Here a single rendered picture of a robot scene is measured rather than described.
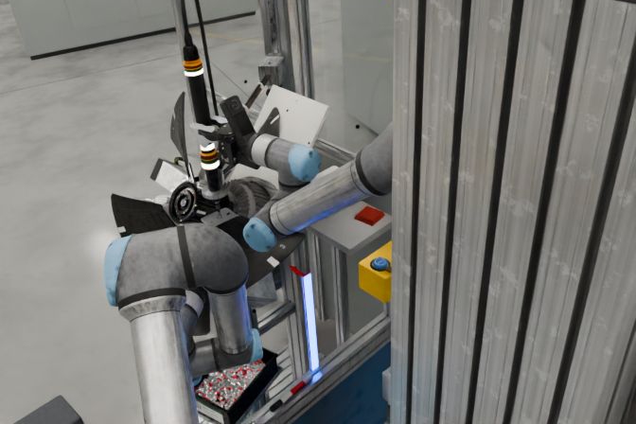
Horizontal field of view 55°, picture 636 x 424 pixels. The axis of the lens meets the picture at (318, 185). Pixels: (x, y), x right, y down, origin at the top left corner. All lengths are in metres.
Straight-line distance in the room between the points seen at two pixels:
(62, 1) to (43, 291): 4.00
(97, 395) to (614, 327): 2.62
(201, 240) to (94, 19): 6.08
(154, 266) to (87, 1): 6.06
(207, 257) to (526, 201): 0.68
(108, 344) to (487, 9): 2.84
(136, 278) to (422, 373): 0.53
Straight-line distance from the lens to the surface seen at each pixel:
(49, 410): 1.27
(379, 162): 1.08
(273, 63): 2.09
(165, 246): 1.09
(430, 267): 0.65
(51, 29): 7.06
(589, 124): 0.47
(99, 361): 3.11
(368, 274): 1.66
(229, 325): 1.29
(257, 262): 1.54
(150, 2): 7.15
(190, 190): 1.72
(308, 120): 1.87
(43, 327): 3.40
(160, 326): 1.07
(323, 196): 1.17
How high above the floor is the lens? 2.14
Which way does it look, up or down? 32 degrees down
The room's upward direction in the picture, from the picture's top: 4 degrees counter-clockwise
